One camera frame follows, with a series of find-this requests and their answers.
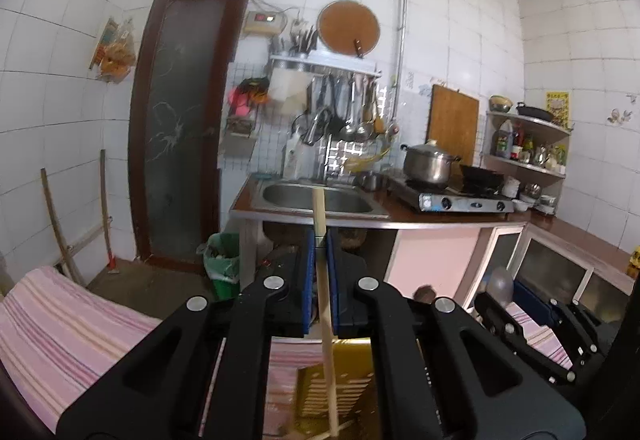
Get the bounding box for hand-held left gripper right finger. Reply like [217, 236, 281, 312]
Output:
[326, 227, 587, 440]

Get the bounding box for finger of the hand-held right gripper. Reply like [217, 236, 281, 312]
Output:
[512, 280, 603, 361]
[474, 293, 582, 385]

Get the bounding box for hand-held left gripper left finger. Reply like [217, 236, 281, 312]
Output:
[56, 227, 317, 440]

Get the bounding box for metal spoon with dark handle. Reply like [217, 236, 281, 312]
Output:
[485, 267, 516, 308]

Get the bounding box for wooden chopstick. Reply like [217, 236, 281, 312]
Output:
[311, 189, 346, 440]

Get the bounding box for yellow slotted utensil holder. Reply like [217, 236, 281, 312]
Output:
[270, 339, 381, 440]

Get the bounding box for steel sink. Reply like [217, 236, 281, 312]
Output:
[252, 177, 391, 219]

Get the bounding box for green trash bin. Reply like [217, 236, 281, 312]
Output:
[204, 233, 241, 301]

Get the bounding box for kitchen counter cabinet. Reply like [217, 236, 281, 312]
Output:
[390, 220, 631, 316]

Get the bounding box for stack of bowls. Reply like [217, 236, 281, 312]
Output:
[502, 177, 558, 215]

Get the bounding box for steel gas stove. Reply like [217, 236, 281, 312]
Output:
[390, 175, 516, 213]

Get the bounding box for white corner shelf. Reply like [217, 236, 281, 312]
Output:
[485, 109, 572, 178]

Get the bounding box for black wok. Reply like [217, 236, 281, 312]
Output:
[459, 163, 505, 188]

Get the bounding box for steel pot with lid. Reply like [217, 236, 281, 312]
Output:
[400, 140, 462, 186]

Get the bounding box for steel ladle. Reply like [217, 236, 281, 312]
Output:
[342, 75, 362, 141]

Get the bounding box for cooking oil bottle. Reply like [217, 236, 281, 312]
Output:
[492, 120, 515, 158]

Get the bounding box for black pan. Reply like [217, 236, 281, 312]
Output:
[516, 102, 555, 122]

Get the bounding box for rectangular wooden cutting board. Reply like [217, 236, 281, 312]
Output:
[426, 84, 480, 166]

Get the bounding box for white hanging cloth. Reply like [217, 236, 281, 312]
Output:
[270, 68, 308, 113]

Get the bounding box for red and orange hanging cloths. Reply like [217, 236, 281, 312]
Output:
[229, 78, 271, 118]

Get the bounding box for brown door with frosted glass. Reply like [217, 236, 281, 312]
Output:
[127, 0, 253, 268]

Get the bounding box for wooden stick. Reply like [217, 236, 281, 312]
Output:
[41, 169, 83, 283]
[100, 149, 119, 275]

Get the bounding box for steel cutlery caddy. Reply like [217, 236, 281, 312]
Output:
[287, 20, 319, 58]

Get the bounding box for pink striped tablecloth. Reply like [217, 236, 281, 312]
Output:
[0, 265, 576, 440]

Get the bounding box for round wooden board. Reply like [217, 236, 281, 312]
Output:
[317, 0, 381, 56]

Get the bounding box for white electric box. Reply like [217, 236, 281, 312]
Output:
[243, 10, 287, 37]

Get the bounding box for hanging plastic bag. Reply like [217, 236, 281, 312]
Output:
[97, 18, 137, 84]

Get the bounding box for small wire basket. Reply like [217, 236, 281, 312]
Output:
[222, 117, 258, 141]

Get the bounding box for yellow wall poster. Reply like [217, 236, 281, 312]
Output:
[546, 92, 570, 128]

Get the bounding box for steel wall rack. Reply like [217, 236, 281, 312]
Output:
[268, 53, 383, 78]

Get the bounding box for grey wall pipe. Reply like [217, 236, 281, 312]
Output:
[397, 0, 408, 96]

